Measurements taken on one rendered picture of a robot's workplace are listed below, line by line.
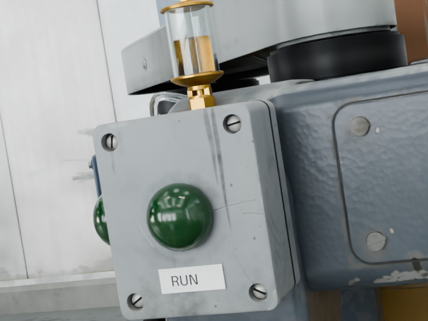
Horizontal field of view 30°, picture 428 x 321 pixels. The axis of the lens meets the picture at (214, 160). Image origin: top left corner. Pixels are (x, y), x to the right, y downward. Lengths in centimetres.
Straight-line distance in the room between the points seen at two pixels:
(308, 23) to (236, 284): 20
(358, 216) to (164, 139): 10
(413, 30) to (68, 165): 559
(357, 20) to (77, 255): 600
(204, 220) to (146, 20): 571
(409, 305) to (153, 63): 33
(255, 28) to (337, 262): 21
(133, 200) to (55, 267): 620
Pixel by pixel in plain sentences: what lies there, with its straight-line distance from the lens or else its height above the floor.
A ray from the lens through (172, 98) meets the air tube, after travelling 50.
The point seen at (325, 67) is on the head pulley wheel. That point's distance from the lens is 49.
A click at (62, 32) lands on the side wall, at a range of 634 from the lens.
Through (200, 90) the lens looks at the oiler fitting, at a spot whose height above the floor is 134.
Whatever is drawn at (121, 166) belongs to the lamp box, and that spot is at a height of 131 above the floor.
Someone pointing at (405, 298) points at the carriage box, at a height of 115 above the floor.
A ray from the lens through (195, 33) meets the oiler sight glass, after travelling 42.
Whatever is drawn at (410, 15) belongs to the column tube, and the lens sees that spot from 87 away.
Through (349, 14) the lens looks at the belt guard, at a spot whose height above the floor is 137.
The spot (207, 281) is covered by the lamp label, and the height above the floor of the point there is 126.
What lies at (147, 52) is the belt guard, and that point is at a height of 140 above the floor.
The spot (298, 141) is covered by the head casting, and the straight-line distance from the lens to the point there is 39.
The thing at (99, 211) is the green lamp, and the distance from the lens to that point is 38.
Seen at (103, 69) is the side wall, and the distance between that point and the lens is 617.
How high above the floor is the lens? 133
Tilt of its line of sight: 3 degrees down
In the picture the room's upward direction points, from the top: 9 degrees counter-clockwise
